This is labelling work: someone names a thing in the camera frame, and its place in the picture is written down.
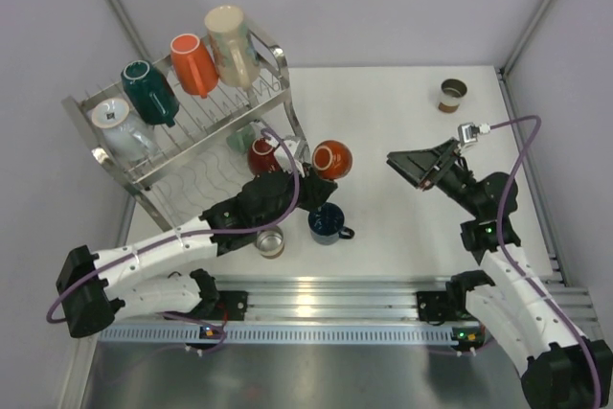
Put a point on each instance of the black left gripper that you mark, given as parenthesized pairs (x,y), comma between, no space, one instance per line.
(316,191)

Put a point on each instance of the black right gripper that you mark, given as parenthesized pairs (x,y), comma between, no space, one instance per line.
(420,166)

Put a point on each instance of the orange black round mug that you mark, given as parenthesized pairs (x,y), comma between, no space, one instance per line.
(332,160)

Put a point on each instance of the red cup white interior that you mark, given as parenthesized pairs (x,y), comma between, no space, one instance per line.
(261,157)

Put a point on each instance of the mint green cup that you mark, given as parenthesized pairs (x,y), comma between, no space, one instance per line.
(241,140)

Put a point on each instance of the tall beige floral mug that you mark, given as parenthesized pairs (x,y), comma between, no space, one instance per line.
(235,57)

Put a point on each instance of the dark green mug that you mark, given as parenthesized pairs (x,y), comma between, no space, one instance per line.
(150,93)

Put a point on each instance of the light blue mug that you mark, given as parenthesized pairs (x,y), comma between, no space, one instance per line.
(123,130)

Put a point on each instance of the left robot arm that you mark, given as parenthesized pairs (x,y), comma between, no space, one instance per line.
(95,289)

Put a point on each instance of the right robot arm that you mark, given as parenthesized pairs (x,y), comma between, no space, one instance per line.
(558,365)

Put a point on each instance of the stainless steel dish rack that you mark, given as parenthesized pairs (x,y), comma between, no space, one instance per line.
(194,168)

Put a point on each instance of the dark blue speckled mug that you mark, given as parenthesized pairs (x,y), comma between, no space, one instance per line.
(327,225)

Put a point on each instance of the steel tumbler cork base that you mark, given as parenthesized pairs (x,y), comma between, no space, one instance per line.
(270,242)

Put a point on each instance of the small tumbler cork band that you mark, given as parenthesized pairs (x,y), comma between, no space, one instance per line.
(452,94)

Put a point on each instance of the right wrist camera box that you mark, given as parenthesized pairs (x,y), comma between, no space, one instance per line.
(469,134)

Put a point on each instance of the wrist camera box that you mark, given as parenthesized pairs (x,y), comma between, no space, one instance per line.
(291,160)
(469,134)

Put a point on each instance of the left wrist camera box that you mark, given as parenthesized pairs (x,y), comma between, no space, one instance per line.
(291,160)

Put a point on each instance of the aluminium mounting rail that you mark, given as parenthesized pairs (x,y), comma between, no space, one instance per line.
(309,300)

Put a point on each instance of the slotted cable duct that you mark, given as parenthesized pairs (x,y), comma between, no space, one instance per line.
(260,334)

